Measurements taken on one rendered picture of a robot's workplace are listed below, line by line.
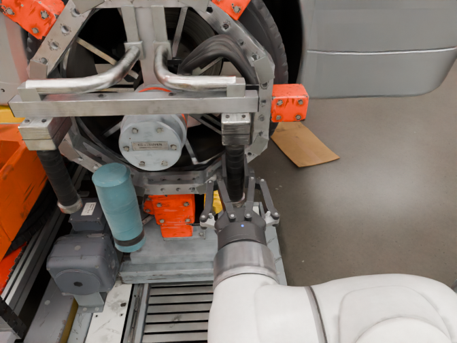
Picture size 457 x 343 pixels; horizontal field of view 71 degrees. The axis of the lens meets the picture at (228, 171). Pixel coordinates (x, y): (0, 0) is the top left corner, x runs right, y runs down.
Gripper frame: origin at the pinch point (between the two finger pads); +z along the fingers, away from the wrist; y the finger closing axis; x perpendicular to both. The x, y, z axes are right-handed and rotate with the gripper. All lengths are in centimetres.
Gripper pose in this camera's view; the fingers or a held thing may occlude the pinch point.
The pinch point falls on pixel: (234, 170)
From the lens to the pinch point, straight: 63.6
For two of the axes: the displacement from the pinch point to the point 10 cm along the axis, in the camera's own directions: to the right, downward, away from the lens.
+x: 0.0, -7.7, -6.3
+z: -0.5, -6.3, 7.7
